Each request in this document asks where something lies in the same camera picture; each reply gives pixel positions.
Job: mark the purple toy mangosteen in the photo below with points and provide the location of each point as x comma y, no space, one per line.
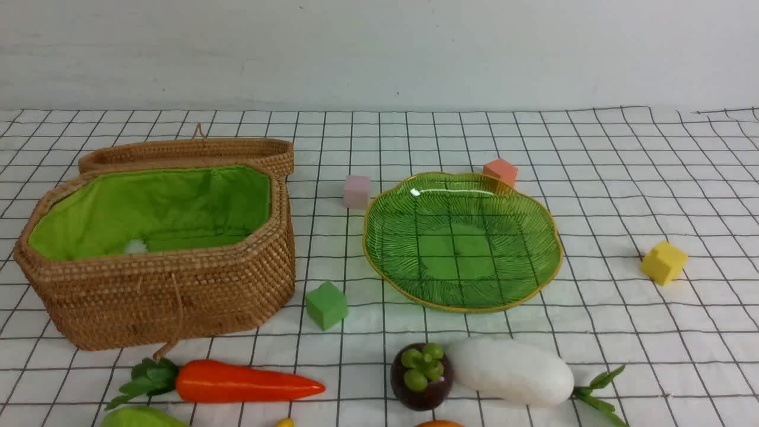
422,376

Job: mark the white toy radish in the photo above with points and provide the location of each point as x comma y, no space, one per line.
523,373

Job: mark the orange yellow toy mango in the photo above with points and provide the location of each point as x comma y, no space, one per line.
440,423

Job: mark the yellow toy banana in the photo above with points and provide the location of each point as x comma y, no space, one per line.
286,422

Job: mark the orange toy carrot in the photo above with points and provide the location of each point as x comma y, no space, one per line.
206,381

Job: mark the green toy cucumber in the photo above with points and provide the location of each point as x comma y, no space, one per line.
140,416

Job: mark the pink foam cube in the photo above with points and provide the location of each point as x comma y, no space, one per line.
356,192

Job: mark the green glass leaf plate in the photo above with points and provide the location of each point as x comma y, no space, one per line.
467,243

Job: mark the green foam cube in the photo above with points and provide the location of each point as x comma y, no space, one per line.
326,305

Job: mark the woven rattan basket lid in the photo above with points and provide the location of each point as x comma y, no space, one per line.
276,155

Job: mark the orange foam cube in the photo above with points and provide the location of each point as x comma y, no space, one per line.
502,170

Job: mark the woven rattan basket green lining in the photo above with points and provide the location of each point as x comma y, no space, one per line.
155,253

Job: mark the white checkered tablecloth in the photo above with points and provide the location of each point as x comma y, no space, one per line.
618,181

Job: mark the yellow foam cube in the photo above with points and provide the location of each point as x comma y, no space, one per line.
664,263

